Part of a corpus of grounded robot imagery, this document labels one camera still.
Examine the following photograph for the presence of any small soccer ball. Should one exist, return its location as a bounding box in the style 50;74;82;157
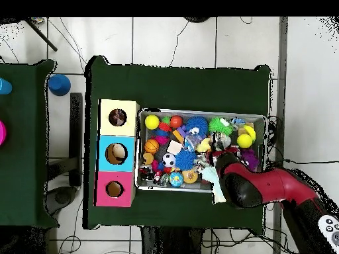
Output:
162;153;177;167

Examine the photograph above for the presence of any purple spiky toy with eyes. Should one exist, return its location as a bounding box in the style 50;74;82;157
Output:
241;149;260;171

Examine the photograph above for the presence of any pink round object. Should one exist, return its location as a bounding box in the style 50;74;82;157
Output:
0;120;7;147

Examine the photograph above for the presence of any person's foot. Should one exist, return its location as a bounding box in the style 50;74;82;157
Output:
183;17;212;24

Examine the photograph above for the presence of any green fuzzy toy with eyes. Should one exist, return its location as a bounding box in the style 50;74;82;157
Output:
208;116;234;138

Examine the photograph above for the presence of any light blue cup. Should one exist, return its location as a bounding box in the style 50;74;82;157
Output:
0;77;13;96

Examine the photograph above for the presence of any shallow clear mesh bin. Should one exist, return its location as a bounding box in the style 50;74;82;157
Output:
135;108;268;196

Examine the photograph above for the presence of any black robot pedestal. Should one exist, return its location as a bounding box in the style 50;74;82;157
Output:
140;226;207;254

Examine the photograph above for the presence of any blue spiky rubber ball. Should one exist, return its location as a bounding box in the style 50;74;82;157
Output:
174;149;198;171

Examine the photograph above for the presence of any globe print ball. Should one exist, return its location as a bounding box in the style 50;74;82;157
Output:
169;171;185;188

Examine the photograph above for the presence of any orange ball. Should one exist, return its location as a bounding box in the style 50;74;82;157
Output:
170;114;184;128

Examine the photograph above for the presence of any mint green cloth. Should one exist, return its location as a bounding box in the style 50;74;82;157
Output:
200;165;226;187

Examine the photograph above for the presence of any small basketball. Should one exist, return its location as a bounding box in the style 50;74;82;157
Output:
145;139;160;154

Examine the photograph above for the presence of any dark green table cloth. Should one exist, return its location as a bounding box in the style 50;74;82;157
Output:
84;55;272;233
0;58;58;230

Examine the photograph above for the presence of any plain wooden block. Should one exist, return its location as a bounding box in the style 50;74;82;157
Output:
167;140;184;155

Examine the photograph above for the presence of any yellow ball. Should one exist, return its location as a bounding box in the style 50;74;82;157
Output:
144;114;160;130
237;134;254;149

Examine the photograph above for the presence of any wooden box with three holes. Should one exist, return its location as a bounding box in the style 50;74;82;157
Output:
95;98;140;208

